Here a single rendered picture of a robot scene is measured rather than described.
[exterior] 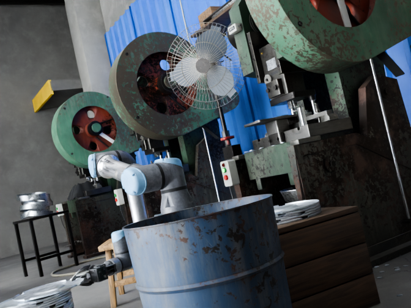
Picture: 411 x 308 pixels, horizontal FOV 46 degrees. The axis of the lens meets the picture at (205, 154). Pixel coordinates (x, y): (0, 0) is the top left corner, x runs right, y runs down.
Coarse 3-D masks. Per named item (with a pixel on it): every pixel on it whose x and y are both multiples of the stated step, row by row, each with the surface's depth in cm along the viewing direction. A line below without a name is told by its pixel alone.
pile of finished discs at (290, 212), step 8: (304, 200) 189; (312, 200) 185; (280, 208) 177; (288, 208) 174; (296, 208) 166; (304, 208) 173; (312, 208) 169; (320, 208) 177; (280, 216) 165; (288, 216) 165; (296, 216) 166; (304, 216) 172; (280, 224) 166
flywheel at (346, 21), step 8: (312, 0) 218; (320, 0) 218; (328, 0) 220; (344, 0) 226; (352, 0) 229; (360, 0) 232; (368, 0) 235; (320, 8) 217; (328, 8) 220; (336, 8) 222; (344, 8) 217; (352, 8) 230; (360, 8) 231; (368, 8) 234; (328, 16) 219; (336, 16) 221; (344, 16) 216; (360, 16) 230; (368, 16) 232; (344, 24) 216; (352, 24) 226
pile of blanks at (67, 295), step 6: (66, 294) 197; (48, 300) 185; (54, 300) 187; (60, 300) 189; (66, 300) 193; (72, 300) 198; (24, 306) 186; (30, 306) 182; (36, 306) 183; (42, 306) 184; (48, 306) 189; (54, 306) 191; (60, 306) 189; (66, 306) 191; (72, 306) 196
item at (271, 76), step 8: (264, 48) 252; (272, 48) 247; (264, 56) 253; (272, 56) 248; (264, 64) 254; (272, 64) 249; (264, 72) 255; (272, 72) 250; (264, 80) 255; (272, 80) 251; (280, 80) 244; (288, 80) 244; (296, 80) 247; (272, 88) 247; (280, 88) 244; (288, 88) 243; (296, 88) 246; (304, 88) 248; (272, 96) 248; (280, 96) 248
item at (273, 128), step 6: (294, 114) 243; (258, 120) 232; (264, 120) 233; (270, 120) 236; (276, 120) 240; (282, 120) 241; (246, 126) 241; (270, 126) 244; (276, 126) 240; (282, 126) 240; (288, 126) 242; (270, 132) 244; (276, 132) 240; (282, 132) 240; (270, 138) 245; (276, 138) 240; (282, 138) 239; (270, 144) 246; (276, 144) 244
